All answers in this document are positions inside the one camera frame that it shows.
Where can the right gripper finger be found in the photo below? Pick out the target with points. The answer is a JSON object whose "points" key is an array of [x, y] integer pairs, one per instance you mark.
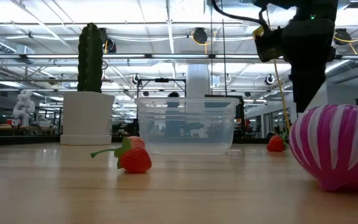
{"points": [[304, 93]]}

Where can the magenta white striped toy onion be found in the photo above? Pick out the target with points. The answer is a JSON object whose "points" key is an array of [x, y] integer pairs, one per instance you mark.
{"points": [[337, 146]]}

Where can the red toy strawberry long stem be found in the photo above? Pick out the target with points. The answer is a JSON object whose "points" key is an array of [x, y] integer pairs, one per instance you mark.
{"points": [[135, 160]]}

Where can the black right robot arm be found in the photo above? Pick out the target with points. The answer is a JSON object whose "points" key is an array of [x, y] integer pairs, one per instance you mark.
{"points": [[315, 7]]}

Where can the clear plastic tupperware container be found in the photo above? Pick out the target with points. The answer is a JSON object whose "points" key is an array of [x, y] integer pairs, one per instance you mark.
{"points": [[185, 130]]}

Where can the black monitor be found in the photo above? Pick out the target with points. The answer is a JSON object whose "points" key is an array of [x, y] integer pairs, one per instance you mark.
{"points": [[241, 112]]}

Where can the white round pillar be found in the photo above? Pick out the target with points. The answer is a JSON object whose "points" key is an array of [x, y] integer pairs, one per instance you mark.
{"points": [[197, 81]]}

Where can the person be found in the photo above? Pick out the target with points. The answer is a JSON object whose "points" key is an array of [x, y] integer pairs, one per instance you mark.
{"points": [[173, 94]]}

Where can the green cactus plant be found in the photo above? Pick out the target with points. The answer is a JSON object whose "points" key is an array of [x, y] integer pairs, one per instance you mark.
{"points": [[90, 59]]}

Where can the white hexagonal plant pot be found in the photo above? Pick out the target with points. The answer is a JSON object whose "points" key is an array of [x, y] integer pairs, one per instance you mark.
{"points": [[87, 118]]}

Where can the white robot figure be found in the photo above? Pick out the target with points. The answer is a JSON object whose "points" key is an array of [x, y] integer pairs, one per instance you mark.
{"points": [[23, 107]]}

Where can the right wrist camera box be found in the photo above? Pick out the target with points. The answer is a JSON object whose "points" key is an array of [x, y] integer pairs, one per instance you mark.
{"points": [[267, 45]]}

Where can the long ceiling light rail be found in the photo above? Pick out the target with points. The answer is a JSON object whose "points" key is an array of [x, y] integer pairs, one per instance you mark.
{"points": [[179, 56]]}

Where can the black background rig frame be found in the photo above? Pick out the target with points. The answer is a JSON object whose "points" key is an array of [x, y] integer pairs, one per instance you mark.
{"points": [[162, 80]]}

